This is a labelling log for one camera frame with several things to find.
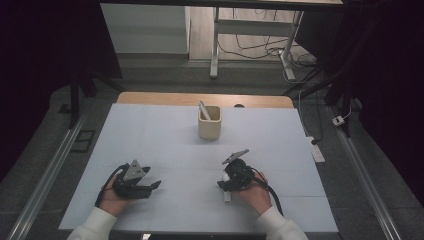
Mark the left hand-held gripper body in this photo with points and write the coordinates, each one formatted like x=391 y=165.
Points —
x=130 y=186

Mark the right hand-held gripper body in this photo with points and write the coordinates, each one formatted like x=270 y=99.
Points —
x=240 y=175

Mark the short white tube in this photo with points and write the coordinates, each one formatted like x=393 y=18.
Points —
x=227 y=197

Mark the cream square pen holder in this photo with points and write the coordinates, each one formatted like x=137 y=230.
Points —
x=210 y=130

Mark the person's left hand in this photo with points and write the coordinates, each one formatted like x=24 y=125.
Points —
x=111 y=201

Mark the person's right hand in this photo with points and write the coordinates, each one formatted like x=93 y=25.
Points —
x=258 y=196

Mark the black floor plate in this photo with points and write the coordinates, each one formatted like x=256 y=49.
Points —
x=83 y=141

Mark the white power strip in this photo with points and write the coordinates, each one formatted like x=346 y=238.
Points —
x=316 y=151

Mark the black metal stand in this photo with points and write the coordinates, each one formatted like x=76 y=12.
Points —
x=333 y=86
x=74 y=96

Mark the white plug adapter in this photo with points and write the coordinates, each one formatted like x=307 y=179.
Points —
x=338 y=121

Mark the white cabinet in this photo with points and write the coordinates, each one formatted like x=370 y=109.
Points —
x=146 y=30

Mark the aluminium floor rail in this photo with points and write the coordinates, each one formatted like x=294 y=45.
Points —
x=43 y=186
x=366 y=180

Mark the white desk frame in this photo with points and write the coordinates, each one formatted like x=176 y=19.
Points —
x=253 y=27

